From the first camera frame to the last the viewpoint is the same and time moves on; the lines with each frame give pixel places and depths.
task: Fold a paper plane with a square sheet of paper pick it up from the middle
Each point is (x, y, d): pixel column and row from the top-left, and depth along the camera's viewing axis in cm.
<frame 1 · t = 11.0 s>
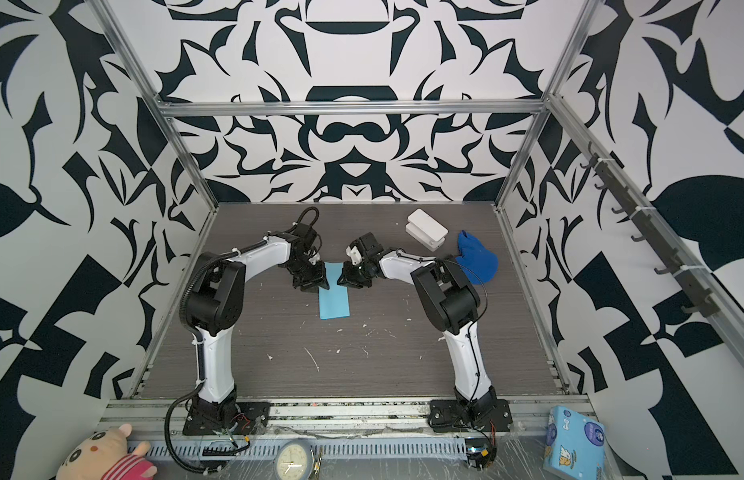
left hand: (326, 283, 96), fingers open
right hand: (339, 279, 96), fingers closed
light blue paper sheet: (333, 302, 96), on the table
white rectangular box: (426, 229, 107), point 7 cm above the table
blue cloth: (485, 257, 107), on the table

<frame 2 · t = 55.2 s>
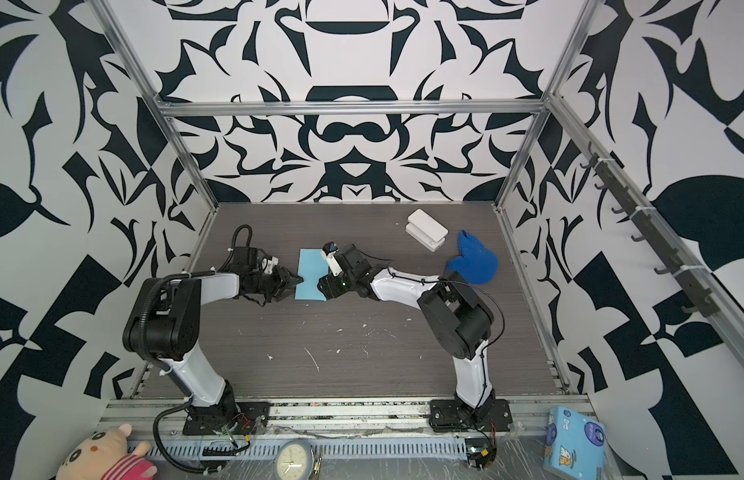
left hand: (301, 278, 95), fingers open
right hand: (327, 278, 91), fingers open
light blue paper sheet: (312, 265, 104), on the table
the other named things where they were.

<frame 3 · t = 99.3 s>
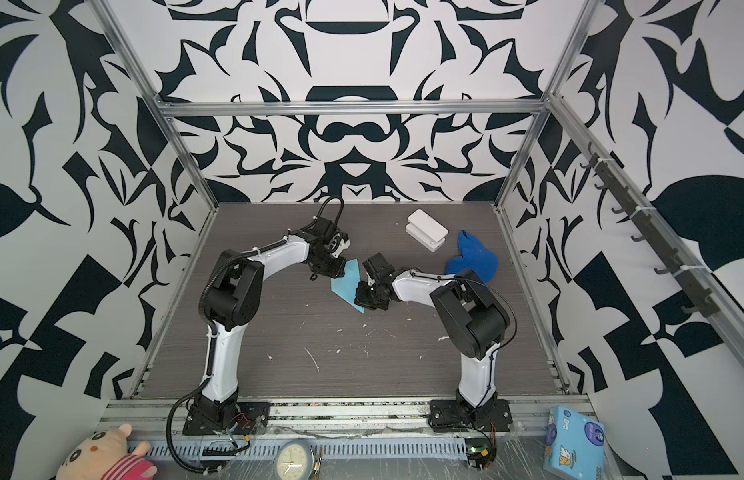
left hand: (343, 267, 100), fingers closed
right hand: (356, 301, 93), fingers closed
light blue paper sheet: (345, 287, 98), point 2 cm above the table
the other named things where they were.

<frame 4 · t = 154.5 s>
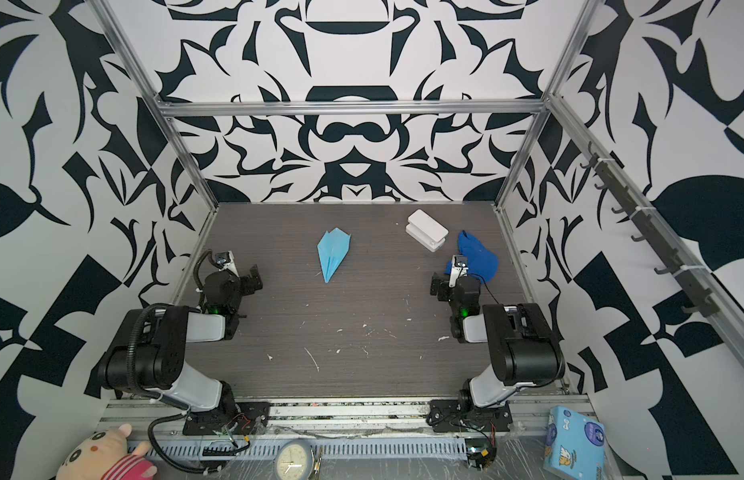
left hand: (237, 264, 92), fingers open
right hand: (453, 271, 94), fingers open
light blue paper sheet: (332, 249, 104), point 5 cm above the table
the other named things where they were.

